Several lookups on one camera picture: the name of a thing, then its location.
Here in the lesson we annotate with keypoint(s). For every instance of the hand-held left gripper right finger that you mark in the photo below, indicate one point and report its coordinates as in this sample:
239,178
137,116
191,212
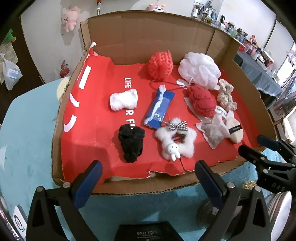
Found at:
209,183

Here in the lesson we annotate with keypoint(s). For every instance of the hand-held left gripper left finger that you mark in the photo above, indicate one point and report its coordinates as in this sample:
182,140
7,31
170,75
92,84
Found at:
89,183

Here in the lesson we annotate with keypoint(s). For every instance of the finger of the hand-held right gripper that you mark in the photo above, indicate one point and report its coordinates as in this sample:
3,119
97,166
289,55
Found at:
269,141
251,154

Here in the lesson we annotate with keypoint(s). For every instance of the beige powder puff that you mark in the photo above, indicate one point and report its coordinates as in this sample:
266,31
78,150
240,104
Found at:
235,134

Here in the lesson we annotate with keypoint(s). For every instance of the paper tea bag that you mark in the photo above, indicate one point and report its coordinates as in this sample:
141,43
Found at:
214,134

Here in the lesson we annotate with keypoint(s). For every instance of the red cardboard shoe box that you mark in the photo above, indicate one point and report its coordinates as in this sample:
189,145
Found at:
92,129

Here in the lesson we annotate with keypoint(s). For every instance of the black fluffy scrunchie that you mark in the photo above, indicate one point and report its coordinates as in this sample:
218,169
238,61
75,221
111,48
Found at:
131,143

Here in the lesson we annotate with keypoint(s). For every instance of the white fluffy bunny hair clip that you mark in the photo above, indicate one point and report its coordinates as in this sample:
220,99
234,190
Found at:
164,136

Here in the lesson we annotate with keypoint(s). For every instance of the red plush toy with tag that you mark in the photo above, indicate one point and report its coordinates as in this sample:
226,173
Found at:
202,102

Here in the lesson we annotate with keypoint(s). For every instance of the white sock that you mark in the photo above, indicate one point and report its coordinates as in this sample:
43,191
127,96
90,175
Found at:
123,100

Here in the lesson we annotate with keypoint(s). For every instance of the blue tissue pack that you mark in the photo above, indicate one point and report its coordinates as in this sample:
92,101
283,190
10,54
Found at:
159,109

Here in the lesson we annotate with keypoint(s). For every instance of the white mesh bath pouf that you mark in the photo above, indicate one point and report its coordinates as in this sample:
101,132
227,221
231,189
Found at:
198,69

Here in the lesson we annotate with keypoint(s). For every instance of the orange foam net ball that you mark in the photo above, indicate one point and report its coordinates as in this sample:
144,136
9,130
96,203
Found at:
160,66

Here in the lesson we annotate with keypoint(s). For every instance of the glass jar of gold beads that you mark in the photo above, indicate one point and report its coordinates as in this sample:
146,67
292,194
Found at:
279,208

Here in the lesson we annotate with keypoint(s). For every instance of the table with grey cloth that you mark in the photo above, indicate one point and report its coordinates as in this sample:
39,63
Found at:
256,69

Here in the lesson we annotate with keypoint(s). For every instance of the colourful square tin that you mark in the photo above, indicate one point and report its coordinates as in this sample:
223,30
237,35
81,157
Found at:
145,233

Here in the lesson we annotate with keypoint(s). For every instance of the white power bank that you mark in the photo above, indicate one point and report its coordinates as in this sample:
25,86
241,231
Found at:
18,220

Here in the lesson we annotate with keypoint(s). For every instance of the smartphone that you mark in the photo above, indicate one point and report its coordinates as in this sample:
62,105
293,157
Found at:
5,228

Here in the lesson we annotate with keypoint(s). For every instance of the pale round stool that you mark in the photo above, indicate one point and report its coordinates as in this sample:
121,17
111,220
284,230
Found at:
62,89

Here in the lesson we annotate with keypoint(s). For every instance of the white wardrobe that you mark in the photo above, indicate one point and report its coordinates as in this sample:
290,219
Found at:
281,34

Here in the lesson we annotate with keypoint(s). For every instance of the small red object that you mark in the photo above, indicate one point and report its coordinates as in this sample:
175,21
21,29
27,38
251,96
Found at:
64,70

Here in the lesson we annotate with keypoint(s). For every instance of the row of cosmetic bottles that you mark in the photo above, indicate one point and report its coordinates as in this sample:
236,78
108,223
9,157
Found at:
233,27

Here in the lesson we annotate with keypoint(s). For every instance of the clear plastic bag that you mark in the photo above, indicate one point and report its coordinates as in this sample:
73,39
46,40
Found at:
11,74

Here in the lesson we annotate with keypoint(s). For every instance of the dark brown door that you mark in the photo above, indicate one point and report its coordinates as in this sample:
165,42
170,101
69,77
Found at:
27,58

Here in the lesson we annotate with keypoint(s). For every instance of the beige hanging organizer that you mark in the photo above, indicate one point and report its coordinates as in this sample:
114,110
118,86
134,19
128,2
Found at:
8,53

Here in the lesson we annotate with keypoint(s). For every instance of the pink bear plush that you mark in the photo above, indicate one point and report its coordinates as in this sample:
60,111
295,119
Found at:
69,18

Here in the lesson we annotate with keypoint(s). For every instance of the green dinosaur plush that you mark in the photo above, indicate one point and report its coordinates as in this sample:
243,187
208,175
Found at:
8,36

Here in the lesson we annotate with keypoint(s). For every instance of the pink dotted plush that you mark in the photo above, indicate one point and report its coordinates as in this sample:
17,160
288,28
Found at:
156,7

